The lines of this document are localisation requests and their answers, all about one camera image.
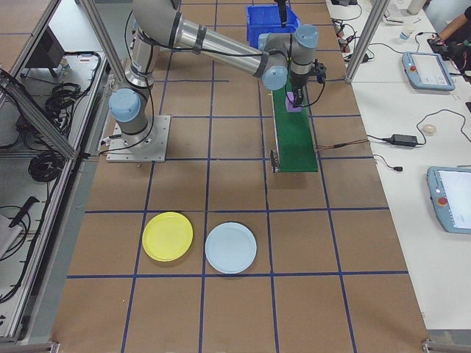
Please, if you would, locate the purple foam block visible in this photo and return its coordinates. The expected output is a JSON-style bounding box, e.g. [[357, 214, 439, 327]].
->
[[286, 91, 303, 113]]

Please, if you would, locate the person forearm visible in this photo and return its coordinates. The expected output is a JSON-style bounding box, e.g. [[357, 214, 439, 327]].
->
[[439, 3, 471, 41]]

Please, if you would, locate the light blue plate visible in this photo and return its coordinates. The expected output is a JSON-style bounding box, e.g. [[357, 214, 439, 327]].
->
[[205, 221, 258, 275]]

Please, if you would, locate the yellow plate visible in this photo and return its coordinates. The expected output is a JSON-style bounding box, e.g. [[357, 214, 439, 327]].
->
[[142, 211, 194, 263]]

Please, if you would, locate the blue plastic storage bin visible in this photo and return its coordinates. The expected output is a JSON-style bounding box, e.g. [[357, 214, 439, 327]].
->
[[245, 4, 301, 48]]

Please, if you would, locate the green conveyor belt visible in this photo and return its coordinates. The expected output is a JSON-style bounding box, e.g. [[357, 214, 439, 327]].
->
[[271, 83, 319, 174]]

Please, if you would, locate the white desk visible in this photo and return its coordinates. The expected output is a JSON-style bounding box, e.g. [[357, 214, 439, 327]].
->
[[325, 0, 471, 85], [349, 81, 471, 332]]

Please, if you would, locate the white keyboard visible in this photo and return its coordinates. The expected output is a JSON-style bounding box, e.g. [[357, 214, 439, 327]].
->
[[382, 3, 405, 26]]

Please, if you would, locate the black power adapter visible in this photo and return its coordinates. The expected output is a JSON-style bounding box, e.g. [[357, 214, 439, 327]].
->
[[389, 134, 419, 146]]

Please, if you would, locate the light blue teach pendant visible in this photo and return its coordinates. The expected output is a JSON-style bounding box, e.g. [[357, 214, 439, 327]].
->
[[401, 51, 456, 91], [426, 165, 471, 235]]

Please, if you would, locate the white paper sheet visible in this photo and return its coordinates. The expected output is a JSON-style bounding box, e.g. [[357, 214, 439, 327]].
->
[[0, 213, 26, 258]]

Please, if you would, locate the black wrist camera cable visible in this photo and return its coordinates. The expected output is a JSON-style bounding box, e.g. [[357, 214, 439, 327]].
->
[[301, 79, 327, 108]]

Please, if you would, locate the red and black wire pair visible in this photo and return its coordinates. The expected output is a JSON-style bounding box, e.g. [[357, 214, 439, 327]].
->
[[315, 140, 370, 151]]

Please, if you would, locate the aluminium extrusion post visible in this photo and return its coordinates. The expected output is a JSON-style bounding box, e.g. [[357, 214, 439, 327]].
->
[[344, 0, 391, 84], [78, 0, 129, 92]]

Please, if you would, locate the black barrel plug cable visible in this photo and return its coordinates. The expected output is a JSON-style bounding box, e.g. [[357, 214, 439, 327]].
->
[[373, 154, 404, 172]]

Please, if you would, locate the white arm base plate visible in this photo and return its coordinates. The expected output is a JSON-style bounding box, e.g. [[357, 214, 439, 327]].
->
[[106, 115, 172, 163]]

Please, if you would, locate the black cable coil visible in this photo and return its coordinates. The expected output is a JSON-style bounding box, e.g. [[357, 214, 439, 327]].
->
[[46, 82, 91, 118], [29, 152, 63, 183]]

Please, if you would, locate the black box inside frame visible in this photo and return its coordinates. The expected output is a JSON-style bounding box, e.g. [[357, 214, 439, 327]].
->
[[24, 26, 67, 71]]

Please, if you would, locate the V-shaped metal bar frame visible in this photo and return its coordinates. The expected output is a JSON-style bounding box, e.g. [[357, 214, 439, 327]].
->
[[0, 0, 111, 345]]

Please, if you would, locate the aluminium corner bracket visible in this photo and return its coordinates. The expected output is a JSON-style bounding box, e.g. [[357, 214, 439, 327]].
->
[[422, 330, 471, 353]]

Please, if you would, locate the black handle tool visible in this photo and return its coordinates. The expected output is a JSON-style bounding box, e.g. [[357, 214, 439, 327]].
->
[[9, 196, 40, 227]]

